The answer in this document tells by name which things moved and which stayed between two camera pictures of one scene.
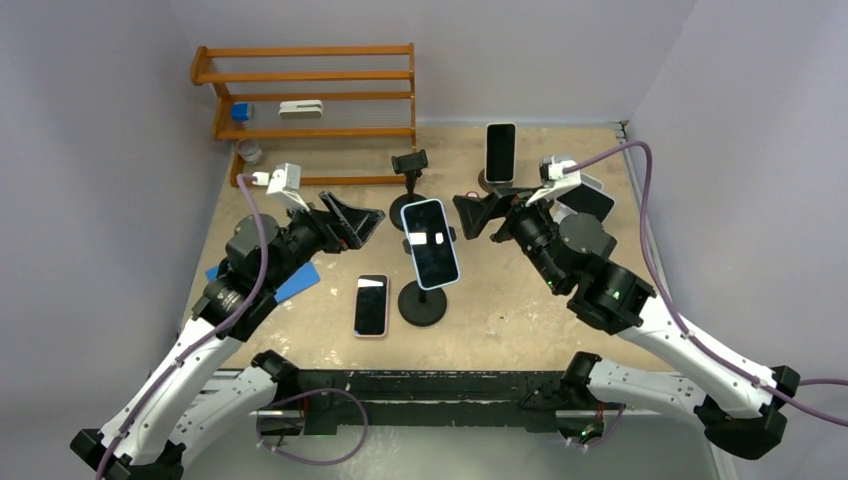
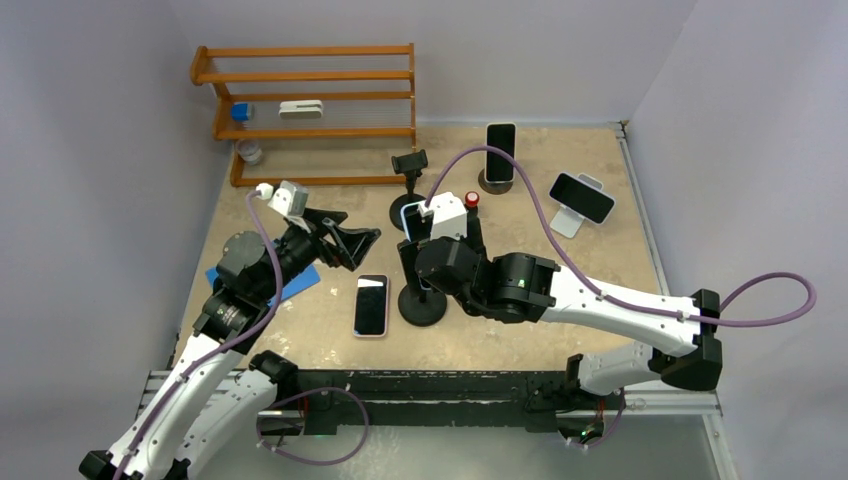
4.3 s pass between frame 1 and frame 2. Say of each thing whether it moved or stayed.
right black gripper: moved
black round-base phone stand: stayed
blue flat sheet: stayed
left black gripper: moved
